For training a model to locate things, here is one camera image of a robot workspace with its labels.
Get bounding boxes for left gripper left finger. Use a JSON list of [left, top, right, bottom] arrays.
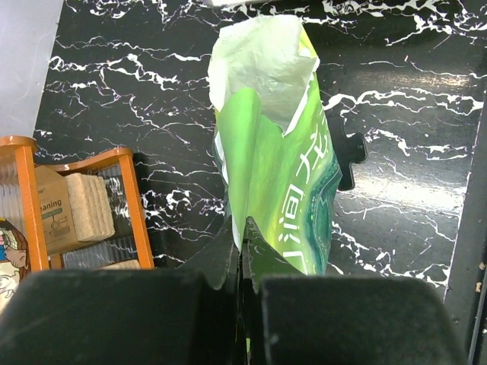
[[1, 220, 239, 364]]

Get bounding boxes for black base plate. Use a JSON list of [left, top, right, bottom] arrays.
[[444, 109, 486, 364]]

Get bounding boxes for beige sponge pack left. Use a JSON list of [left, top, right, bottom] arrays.
[[102, 259, 141, 270]]

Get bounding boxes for beige sponge pack right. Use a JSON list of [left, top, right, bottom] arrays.
[[35, 166, 115, 256]]

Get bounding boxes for black bag clip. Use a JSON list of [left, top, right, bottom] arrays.
[[328, 116, 368, 192]]

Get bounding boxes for orange wooden shelf rack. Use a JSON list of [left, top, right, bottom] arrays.
[[1, 136, 154, 280]]

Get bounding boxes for beige sponge pack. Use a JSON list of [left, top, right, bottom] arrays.
[[35, 166, 115, 256], [102, 259, 141, 270]]

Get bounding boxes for green litter bag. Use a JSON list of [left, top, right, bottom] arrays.
[[208, 14, 342, 275]]

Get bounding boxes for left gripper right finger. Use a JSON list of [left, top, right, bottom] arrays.
[[242, 219, 466, 364]]

